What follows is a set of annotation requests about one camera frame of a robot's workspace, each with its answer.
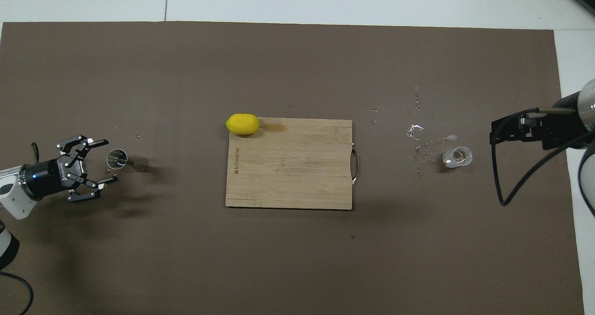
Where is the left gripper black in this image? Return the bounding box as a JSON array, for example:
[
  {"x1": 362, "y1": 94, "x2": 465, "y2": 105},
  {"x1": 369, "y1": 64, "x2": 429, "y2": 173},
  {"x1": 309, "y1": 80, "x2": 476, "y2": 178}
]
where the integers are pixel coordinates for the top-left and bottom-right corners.
[{"x1": 21, "y1": 134, "x2": 119, "y2": 203}]

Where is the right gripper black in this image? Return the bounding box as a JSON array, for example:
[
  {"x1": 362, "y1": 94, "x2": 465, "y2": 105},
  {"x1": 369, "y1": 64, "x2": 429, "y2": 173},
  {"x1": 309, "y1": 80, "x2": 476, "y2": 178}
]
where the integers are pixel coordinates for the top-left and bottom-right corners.
[{"x1": 490, "y1": 93, "x2": 587, "y2": 150}]

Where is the steel double jigger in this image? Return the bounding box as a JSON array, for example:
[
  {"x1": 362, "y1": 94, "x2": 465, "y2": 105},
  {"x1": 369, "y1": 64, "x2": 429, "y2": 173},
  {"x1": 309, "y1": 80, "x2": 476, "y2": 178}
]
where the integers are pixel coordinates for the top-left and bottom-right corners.
[{"x1": 107, "y1": 149, "x2": 150, "y2": 174}]

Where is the clear glass cup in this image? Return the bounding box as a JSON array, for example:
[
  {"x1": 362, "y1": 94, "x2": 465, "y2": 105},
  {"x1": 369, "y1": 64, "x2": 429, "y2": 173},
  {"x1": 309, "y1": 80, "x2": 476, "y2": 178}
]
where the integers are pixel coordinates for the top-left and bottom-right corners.
[{"x1": 442, "y1": 145, "x2": 473, "y2": 169}]

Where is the yellow lemon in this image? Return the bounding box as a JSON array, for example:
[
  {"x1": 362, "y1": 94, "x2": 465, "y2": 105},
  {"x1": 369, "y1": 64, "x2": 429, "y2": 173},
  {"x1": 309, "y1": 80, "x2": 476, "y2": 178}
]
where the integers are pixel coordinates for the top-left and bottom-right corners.
[{"x1": 225, "y1": 113, "x2": 260, "y2": 136}]

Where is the bamboo cutting board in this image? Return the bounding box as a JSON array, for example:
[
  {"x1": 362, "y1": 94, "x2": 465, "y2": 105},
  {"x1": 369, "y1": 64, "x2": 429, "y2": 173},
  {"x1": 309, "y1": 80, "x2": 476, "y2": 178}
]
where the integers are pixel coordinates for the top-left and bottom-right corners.
[{"x1": 225, "y1": 118, "x2": 360, "y2": 210}]

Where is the brown table mat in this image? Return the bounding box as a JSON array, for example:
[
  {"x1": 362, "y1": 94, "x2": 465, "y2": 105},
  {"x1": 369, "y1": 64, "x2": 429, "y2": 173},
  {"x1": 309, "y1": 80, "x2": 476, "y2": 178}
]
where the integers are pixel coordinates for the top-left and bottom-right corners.
[{"x1": 0, "y1": 21, "x2": 585, "y2": 315}]

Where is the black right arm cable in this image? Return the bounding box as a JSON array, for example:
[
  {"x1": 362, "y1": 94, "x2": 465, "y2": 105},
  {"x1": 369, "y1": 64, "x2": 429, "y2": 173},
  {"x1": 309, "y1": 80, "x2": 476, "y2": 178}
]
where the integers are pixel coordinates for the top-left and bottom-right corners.
[{"x1": 490, "y1": 107, "x2": 595, "y2": 206}]

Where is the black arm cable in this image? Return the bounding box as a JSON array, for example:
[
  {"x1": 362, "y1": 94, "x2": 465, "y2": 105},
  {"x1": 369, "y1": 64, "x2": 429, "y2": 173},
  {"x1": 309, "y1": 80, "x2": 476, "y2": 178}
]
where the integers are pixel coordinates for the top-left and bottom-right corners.
[
  {"x1": 490, "y1": 107, "x2": 595, "y2": 206},
  {"x1": 0, "y1": 142, "x2": 40, "y2": 315}
]

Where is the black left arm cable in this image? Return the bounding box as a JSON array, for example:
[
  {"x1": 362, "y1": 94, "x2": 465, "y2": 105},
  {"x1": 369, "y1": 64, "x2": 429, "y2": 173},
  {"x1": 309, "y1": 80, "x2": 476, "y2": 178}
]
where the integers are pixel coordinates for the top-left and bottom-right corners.
[{"x1": 0, "y1": 142, "x2": 40, "y2": 315}]

